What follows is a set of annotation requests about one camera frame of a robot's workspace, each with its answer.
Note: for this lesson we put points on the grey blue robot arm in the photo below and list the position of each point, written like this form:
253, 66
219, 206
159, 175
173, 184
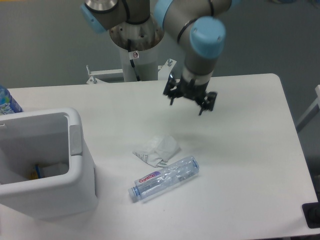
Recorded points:
192, 24

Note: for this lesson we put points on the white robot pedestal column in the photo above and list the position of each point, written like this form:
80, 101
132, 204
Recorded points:
138, 46

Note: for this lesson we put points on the white paper wrapper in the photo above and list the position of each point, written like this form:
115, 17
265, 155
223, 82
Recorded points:
157, 151

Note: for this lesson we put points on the yellow blue trash in bin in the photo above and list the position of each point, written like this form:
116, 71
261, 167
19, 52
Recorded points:
36, 173

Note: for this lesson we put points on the black clamp at table corner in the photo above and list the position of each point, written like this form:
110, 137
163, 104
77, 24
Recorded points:
312, 214

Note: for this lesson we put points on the clear crushed plastic bottle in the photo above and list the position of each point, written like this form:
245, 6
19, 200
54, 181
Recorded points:
160, 180

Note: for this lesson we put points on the white plastic trash can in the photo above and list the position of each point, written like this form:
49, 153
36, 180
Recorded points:
53, 139

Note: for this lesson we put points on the blue labelled bottle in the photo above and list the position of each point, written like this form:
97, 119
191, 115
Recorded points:
8, 105

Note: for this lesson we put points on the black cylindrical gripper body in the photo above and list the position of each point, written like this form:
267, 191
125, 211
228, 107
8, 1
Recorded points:
191, 90

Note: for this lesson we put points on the white metal base frame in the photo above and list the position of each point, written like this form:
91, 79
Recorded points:
117, 75

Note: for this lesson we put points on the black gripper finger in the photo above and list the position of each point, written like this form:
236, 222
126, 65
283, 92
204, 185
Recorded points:
172, 88
206, 101

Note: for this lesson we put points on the white table leg right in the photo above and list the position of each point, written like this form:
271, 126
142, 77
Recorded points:
310, 112

